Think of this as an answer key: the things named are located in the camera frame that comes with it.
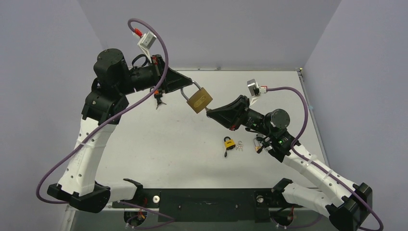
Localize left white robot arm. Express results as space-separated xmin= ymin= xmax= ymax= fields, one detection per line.
xmin=47 ymin=48 xmax=193 ymax=213

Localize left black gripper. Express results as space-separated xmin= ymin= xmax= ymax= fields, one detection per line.
xmin=115 ymin=53 xmax=191 ymax=95

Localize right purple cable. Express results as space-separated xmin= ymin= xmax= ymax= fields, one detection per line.
xmin=266 ymin=86 xmax=384 ymax=231

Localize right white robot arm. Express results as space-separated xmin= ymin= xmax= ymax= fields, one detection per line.
xmin=206 ymin=95 xmax=372 ymax=231

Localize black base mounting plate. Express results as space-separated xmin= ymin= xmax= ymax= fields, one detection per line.
xmin=112 ymin=188 xmax=291 ymax=222

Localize silver keys on ring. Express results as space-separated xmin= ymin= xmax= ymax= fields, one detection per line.
xmin=236 ymin=141 xmax=243 ymax=151

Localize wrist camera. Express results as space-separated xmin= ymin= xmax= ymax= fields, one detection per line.
xmin=247 ymin=79 xmax=268 ymax=106
xmin=133 ymin=28 xmax=157 ymax=63

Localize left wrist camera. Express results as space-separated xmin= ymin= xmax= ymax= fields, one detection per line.
xmin=133 ymin=28 xmax=157 ymax=63

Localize orange padlock with key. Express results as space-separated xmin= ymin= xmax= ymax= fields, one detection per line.
xmin=153 ymin=90 xmax=166 ymax=110

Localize small brass padlock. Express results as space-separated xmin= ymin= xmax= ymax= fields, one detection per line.
xmin=253 ymin=138 xmax=264 ymax=154

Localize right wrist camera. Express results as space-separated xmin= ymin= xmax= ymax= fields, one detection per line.
xmin=247 ymin=79 xmax=268 ymax=106

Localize yellow padlock with keys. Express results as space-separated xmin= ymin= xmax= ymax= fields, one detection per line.
xmin=223 ymin=136 xmax=236 ymax=158

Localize large brass padlock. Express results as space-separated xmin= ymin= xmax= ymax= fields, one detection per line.
xmin=180 ymin=80 xmax=213 ymax=114

